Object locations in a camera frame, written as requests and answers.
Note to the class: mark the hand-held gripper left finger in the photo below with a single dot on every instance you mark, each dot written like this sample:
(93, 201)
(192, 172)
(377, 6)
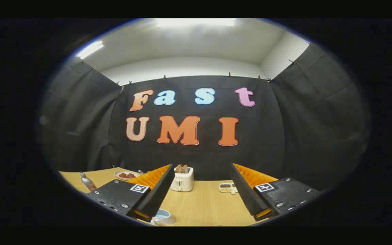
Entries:
(157, 190)

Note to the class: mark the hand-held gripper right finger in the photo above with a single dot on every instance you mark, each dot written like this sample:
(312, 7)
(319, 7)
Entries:
(245, 192)

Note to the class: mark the white cup with blue inside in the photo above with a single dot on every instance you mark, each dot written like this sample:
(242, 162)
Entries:
(167, 219)

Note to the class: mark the silver bottle with printed label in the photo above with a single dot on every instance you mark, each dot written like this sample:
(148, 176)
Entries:
(87, 182)

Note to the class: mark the white divided snack tray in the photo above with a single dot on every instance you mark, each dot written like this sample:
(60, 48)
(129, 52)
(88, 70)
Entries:
(227, 188)

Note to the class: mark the white toaster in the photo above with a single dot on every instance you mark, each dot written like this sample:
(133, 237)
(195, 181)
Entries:
(181, 183)

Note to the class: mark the toast slice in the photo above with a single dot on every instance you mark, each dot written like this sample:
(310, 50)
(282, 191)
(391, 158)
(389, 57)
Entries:
(185, 168)
(178, 168)

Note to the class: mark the white plate with red food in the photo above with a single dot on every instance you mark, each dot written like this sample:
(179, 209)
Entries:
(126, 175)

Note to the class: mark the wooden table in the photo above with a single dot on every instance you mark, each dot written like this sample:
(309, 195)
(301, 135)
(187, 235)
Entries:
(202, 204)

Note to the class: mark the ceiling light panel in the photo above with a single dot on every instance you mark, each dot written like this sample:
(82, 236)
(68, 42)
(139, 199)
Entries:
(90, 49)

